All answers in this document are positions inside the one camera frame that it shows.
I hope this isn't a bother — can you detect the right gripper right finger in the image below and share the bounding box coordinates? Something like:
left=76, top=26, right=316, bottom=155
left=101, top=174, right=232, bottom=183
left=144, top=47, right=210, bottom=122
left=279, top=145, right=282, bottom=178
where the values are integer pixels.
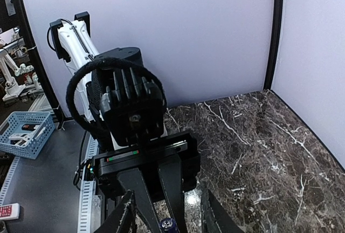
left=201, top=187, right=240, bottom=233

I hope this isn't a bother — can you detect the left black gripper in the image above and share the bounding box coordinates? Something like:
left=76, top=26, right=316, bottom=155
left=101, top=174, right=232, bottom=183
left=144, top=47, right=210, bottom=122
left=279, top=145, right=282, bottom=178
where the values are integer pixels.
left=91, top=132, right=201, bottom=232

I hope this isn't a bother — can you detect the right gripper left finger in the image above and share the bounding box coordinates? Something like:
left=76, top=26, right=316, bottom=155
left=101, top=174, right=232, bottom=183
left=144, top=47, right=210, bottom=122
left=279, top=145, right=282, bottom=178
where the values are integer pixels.
left=95, top=190, right=137, bottom=233

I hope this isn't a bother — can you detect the blue battery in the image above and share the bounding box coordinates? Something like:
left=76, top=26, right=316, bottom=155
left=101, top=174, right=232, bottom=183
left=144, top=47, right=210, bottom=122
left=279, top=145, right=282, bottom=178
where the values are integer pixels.
left=159, top=217, right=179, bottom=233

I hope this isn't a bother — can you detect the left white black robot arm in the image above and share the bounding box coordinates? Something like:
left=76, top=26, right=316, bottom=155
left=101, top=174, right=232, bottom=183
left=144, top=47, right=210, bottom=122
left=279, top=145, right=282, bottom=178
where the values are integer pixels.
left=47, top=12, right=200, bottom=232

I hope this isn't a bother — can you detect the white red spare remote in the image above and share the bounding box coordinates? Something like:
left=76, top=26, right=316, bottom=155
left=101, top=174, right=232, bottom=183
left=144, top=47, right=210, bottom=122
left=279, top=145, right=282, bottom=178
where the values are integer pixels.
left=0, top=203, right=20, bottom=221

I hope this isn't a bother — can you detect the blue plastic basket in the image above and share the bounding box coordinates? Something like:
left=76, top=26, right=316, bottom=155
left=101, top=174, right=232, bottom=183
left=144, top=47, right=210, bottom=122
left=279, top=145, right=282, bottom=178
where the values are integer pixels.
left=1, top=112, right=55, bottom=160

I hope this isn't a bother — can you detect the white slotted cable duct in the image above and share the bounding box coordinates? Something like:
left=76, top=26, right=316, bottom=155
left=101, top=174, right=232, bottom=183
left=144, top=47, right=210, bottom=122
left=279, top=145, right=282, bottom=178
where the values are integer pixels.
left=4, top=136, right=93, bottom=232

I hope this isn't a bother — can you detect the left black frame post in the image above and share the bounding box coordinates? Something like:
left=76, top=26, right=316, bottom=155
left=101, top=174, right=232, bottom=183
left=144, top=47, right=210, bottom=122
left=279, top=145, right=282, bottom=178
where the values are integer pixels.
left=264, top=0, right=284, bottom=90

